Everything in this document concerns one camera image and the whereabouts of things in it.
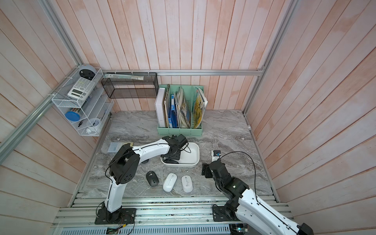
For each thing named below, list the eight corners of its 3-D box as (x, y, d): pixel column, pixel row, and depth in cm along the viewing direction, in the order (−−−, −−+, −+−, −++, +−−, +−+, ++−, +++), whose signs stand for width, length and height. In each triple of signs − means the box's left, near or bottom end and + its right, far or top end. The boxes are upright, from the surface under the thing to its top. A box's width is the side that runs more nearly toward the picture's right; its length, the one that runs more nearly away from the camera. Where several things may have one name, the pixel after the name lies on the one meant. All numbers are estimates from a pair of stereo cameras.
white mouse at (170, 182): (161, 189, 84) (161, 187, 82) (170, 172, 90) (169, 171, 88) (171, 193, 82) (170, 192, 80) (178, 176, 89) (178, 174, 86)
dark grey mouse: (151, 188, 84) (150, 187, 82) (145, 174, 89) (144, 173, 87) (160, 183, 86) (160, 182, 84) (154, 170, 91) (153, 168, 89)
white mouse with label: (183, 193, 82) (183, 192, 80) (181, 177, 88) (181, 175, 86) (193, 191, 83) (193, 190, 81) (190, 175, 89) (190, 174, 87)
